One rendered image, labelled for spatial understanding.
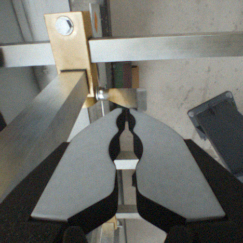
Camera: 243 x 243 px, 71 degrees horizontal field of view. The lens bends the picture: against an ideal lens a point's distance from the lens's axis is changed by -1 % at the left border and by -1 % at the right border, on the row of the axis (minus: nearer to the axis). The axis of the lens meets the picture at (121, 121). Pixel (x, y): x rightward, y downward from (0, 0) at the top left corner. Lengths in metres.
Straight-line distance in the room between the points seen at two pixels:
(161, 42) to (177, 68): 0.95
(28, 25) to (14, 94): 0.18
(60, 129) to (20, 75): 0.38
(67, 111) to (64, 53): 0.11
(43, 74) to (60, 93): 0.39
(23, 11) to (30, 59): 0.27
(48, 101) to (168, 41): 0.17
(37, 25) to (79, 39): 0.30
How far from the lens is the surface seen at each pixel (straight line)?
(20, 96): 0.52
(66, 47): 0.26
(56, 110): 0.16
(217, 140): 1.13
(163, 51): 0.27
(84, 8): 0.43
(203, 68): 1.26
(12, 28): 0.54
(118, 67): 0.43
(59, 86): 0.22
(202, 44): 0.28
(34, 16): 0.55
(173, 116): 1.36
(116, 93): 0.16
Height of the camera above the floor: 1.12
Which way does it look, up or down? 57 degrees down
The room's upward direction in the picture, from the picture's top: 177 degrees counter-clockwise
